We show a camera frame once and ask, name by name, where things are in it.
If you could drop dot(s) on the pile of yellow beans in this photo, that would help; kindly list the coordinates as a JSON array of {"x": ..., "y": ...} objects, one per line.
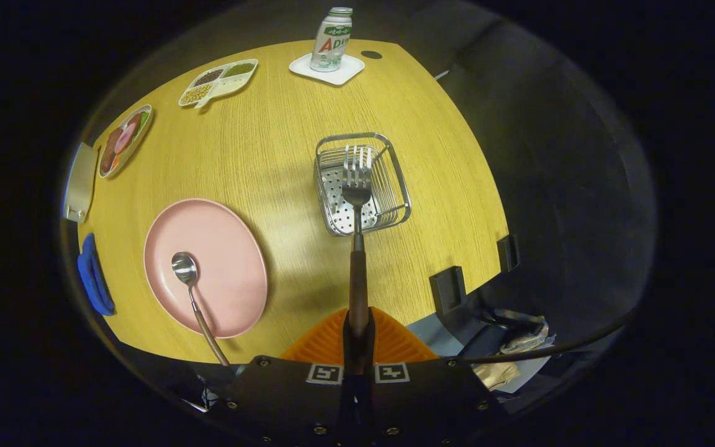
[{"x": 197, "y": 94}]

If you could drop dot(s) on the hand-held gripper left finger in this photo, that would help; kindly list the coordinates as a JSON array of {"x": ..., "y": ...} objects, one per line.
[{"x": 283, "y": 397}]

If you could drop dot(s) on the grey crumpled cloth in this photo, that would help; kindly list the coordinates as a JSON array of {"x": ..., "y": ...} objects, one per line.
[{"x": 525, "y": 338}]

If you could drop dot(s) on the white square coaster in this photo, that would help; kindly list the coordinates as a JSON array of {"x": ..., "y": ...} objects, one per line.
[{"x": 348, "y": 71}]

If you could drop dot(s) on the orange carrot slice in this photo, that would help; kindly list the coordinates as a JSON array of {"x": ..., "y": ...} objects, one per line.
[{"x": 115, "y": 164}]

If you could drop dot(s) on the pile of dark beans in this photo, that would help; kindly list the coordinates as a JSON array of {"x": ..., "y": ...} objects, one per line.
[{"x": 208, "y": 77}]

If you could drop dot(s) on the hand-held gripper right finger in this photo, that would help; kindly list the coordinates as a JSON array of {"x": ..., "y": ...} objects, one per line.
[{"x": 432, "y": 397}]

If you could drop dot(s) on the pink ham slice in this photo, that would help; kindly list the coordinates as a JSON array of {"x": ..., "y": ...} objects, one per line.
[{"x": 124, "y": 138}]

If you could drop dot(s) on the pile of green beans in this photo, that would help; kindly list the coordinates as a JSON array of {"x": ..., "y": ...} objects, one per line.
[{"x": 239, "y": 69}]

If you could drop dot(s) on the white drink bottle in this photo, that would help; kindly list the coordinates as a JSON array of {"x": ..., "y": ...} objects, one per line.
[{"x": 331, "y": 43}]

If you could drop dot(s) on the white toaster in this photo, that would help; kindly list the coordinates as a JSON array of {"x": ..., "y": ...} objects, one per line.
[{"x": 81, "y": 180}]

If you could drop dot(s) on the green lettuce leaf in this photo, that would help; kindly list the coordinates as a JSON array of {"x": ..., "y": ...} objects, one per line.
[{"x": 144, "y": 120}]

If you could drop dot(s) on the blue folded cloth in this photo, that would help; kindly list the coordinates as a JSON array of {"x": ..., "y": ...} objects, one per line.
[{"x": 94, "y": 279}]

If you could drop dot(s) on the white divided tray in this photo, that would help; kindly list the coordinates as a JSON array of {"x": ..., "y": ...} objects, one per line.
[{"x": 224, "y": 88}]

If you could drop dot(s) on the black round table grommet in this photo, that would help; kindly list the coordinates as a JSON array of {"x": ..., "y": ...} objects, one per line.
[{"x": 371, "y": 54}]

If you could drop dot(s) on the grey round food plate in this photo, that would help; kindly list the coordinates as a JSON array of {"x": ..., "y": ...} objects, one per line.
[{"x": 141, "y": 139}]

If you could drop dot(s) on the black table clamp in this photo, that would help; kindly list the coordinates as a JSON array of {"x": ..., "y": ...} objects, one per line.
[
  {"x": 447, "y": 290},
  {"x": 508, "y": 253}
]

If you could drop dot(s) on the brown meat piece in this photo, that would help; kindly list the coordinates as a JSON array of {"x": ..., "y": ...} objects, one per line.
[
  {"x": 110, "y": 155},
  {"x": 133, "y": 122}
]

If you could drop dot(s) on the pink round plate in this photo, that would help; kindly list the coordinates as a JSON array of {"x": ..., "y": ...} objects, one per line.
[{"x": 227, "y": 248}]

